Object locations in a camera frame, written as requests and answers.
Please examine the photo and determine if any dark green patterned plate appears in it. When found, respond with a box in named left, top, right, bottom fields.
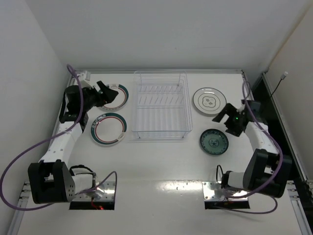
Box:
left=200, top=129, right=229, bottom=156

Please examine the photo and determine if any green red rimmed plate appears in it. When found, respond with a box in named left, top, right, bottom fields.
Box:
left=100, top=84, right=129, bottom=112
left=90, top=113, right=127, bottom=147

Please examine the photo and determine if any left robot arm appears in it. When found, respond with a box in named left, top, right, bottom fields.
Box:
left=28, top=81, right=119, bottom=204

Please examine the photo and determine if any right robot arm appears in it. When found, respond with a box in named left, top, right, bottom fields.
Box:
left=213, top=100, right=292, bottom=198

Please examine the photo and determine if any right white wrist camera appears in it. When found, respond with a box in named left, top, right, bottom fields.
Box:
left=238, top=104, right=245, bottom=113

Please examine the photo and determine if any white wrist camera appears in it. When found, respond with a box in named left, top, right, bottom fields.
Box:
left=78, top=70, right=91, bottom=82
left=238, top=104, right=245, bottom=113

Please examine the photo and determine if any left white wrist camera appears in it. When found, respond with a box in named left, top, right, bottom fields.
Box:
left=78, top=70, right=91, bottom=82

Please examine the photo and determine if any white wire dish rack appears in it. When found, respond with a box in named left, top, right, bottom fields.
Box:
left=132, top=70, right=193, bottom=141

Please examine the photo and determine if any black wall cable with plug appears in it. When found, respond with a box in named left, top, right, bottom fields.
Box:
left=270, top=71, right=289, bottom=98

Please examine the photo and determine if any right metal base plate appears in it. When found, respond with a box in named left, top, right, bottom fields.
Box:
left=202, top=181, right=248, bottom=202

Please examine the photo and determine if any metal base plate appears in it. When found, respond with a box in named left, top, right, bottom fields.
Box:
left=72, top=181, right=116, bottom=202
left=202, top=181, right=248, bottom=202

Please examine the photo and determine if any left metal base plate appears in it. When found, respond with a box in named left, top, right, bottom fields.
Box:
left=72, top=181, right=116, bottom=202

